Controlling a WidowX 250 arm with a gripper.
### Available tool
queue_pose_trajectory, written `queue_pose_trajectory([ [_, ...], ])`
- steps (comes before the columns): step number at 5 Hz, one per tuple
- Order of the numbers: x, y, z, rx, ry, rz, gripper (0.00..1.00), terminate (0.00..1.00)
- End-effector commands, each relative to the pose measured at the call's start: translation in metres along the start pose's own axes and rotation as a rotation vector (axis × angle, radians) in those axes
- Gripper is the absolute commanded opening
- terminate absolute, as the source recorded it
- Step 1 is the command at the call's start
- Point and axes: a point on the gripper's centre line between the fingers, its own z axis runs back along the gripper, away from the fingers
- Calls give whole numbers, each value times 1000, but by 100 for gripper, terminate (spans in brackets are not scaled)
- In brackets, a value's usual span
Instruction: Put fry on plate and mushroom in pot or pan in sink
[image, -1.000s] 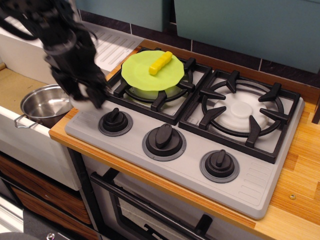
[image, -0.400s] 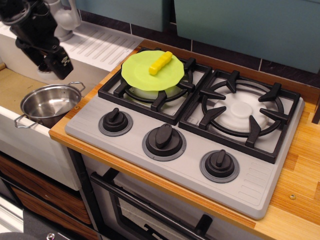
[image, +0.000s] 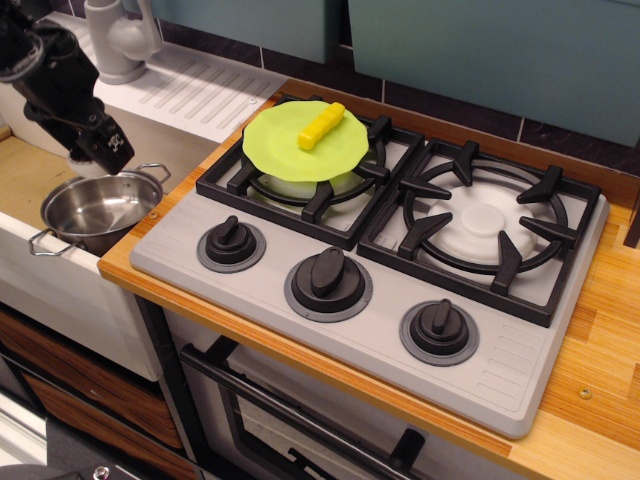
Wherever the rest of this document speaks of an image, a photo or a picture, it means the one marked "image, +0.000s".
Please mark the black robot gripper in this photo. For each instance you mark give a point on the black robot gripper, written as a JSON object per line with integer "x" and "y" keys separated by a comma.
{"x": 57, "y": 83}

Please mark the white brown toy mushroom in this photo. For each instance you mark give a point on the white brown toy mushroom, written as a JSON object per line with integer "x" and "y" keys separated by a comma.
{"x": 85, "y": 167}

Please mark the yellow toy fry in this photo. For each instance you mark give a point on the yellow toy fry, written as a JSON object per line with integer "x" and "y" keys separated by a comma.
{"x": 322, "y": 124}

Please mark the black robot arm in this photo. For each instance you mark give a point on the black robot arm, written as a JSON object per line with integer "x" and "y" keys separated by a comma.
{"x": 17, "y": 26}

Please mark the stainless steel pot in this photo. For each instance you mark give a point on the stainless steel pot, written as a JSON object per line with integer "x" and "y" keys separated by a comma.
{"x": 93, "y": 214}

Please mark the white toy sink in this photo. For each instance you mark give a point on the white toy sink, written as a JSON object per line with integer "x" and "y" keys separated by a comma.
{"x": 183, "y": 106}

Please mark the green plastic plate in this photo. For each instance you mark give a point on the green plastic plate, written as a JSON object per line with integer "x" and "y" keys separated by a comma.
{"x": 270, "y": 143}

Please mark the grey toy faucet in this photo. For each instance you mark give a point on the grey toy faucet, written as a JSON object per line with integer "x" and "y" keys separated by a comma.
{"x": 121, "y": 45}

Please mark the black left stove knob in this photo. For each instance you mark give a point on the black left stove knob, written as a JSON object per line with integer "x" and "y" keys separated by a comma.
{"x": 231, "y": 246}

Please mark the black stove knob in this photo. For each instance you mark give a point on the black stove knob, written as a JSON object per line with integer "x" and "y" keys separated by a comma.
{"x": 439, "y": 333}
{"x": 328, "y": 287}
{"x": 231, "y": 246}

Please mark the wooden drawer front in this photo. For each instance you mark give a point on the wooden drawer front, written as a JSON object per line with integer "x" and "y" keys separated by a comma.
{"x": 105, "y": 402}

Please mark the black left burner grate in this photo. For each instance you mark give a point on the black left burner grate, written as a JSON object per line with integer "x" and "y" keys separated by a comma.
{"x": 304, "y": 193}

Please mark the black burner grate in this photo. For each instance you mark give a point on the black burner grate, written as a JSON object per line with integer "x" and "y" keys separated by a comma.
{"x": 512, "y": 237}
{"x": 304, "y": 193}

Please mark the black middle stove knob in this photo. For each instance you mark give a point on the black middle stove knob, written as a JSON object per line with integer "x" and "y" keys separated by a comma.
{"x": 328, "y": 287}

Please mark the toy oven door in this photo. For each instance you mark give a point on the toy oven door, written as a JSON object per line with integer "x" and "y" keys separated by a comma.
{"x": 278, "y": 423}

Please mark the grey toy stove top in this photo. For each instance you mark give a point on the grey toy stove top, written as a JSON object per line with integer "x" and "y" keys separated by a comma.
{"x": 500, "y": 386}

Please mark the black right stove knob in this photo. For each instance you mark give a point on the black right stove knob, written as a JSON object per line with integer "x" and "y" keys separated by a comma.
{"x": 439, "y": 333}

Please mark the black right burner grate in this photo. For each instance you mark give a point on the black right burner grate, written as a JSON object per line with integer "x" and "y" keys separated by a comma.
{"x": 512, "y": 237}

